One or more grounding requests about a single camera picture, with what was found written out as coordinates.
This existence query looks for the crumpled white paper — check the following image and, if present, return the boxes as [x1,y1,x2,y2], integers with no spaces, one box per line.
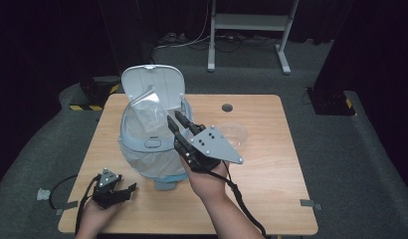
[36,187,52,202]

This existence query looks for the black stand base yellow stripes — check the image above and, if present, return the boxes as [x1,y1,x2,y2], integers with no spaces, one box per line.
[69,76,122,113]

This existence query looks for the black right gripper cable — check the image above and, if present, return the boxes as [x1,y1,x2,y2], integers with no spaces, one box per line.
[207,160,270,239]

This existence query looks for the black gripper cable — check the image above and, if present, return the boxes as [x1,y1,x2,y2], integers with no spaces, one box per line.
[74,174,101,235]
[207,160,270,239]

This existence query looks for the person's right hand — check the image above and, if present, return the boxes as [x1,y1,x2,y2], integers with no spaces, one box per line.
[180,157,231,204]

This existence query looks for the white metal stand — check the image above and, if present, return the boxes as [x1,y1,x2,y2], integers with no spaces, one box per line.
[207,0,300,76]

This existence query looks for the black stand base yellow mark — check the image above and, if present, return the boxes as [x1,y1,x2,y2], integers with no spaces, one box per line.
[306,87,357,117]

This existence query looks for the person's left hand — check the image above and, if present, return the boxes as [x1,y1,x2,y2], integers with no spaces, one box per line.
[80,198,124,234]

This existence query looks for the grey tape strip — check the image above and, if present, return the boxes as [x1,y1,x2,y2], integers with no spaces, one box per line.
[300,198,323,211]
[55,200,79,216]

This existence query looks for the black looped floor cable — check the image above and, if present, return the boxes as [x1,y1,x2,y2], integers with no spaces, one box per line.
[48,174,79,211]

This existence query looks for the translucent plastic trash bag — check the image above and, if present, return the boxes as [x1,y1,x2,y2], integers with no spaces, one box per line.
[117,138,190,182]

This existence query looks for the clear rectangular plastic tray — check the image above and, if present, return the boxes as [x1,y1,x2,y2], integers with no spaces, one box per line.
[127,85,170,134]

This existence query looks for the thin white cable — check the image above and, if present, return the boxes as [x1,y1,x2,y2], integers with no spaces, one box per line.
[154,0,212,50]

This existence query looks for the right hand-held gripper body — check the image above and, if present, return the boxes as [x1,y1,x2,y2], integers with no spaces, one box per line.
[173,123,245,174]

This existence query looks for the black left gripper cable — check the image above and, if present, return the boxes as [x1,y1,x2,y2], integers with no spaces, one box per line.
[74,174,101,235]

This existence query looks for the grey trash can white lid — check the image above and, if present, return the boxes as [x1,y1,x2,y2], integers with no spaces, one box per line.
[117,64,195,192]

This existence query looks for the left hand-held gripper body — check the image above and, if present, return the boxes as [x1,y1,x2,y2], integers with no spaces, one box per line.
[92,167,127,210]

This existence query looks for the bundle of floor cables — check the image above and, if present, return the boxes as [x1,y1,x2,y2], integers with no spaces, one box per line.
[154,31,280,54]

